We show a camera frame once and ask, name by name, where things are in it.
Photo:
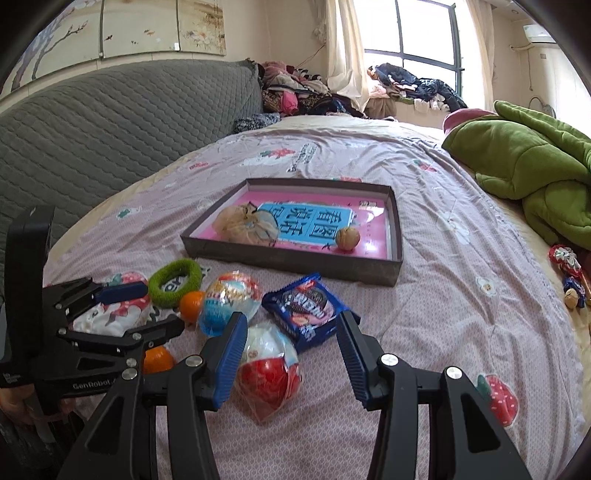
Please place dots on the cream curtain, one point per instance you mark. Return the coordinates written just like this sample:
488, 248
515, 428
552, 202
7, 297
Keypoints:
480, 55
344, 46

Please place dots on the orange tangerine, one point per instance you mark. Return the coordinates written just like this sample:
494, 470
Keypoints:
159, 361
191, 305

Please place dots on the window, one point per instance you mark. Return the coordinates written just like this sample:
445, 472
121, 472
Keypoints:
415, 32

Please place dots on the person's left hand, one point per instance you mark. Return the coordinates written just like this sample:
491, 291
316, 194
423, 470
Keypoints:
16, 404

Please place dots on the blue white surprise egg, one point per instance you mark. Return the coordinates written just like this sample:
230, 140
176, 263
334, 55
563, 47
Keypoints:
231, 295

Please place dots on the grey quilted headboard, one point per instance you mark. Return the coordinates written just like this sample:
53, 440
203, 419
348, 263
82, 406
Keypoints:
115, 138

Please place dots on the green blanket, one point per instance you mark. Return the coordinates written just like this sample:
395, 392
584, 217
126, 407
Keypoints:
521, 152

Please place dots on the clothes on windowsill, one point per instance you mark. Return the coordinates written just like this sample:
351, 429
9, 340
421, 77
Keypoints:
415, 85

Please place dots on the white pink snack packet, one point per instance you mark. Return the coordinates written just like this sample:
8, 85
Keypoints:
122, 316

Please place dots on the red silver wrapped toy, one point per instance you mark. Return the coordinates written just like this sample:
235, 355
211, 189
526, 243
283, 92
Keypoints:
565, 261

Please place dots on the walnut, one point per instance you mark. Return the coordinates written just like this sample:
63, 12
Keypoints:
347, 238

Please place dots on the pink and blue book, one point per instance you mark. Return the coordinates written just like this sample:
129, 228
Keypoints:
369, 230

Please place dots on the pile of clothes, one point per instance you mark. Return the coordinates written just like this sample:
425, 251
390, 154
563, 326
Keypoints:
300, 92

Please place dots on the dark grey cardboard box tray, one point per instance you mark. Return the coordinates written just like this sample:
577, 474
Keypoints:
286, 266

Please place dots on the dark patterned cloth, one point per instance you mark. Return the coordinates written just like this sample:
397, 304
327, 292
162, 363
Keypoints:
256, 122

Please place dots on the floral wall painting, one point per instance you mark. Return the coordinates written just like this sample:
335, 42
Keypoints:
138, 27

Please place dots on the white air conditioner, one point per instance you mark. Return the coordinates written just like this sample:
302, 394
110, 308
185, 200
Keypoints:
539, 33

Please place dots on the pink pillow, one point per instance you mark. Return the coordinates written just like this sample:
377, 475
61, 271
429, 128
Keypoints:
461, 117

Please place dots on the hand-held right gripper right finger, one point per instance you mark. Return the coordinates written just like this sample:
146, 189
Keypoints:
352, 357

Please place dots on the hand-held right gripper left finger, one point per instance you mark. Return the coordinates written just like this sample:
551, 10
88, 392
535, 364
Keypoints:
230, 362

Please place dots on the green fuzzy scrunchie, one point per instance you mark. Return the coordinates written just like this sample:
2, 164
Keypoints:
187, 268

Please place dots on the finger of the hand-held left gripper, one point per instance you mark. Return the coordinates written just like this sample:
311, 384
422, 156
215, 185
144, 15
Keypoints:
138, 337
124, 293

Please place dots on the blue cookie packet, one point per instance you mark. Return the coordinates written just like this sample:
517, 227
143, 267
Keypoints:
307, 309

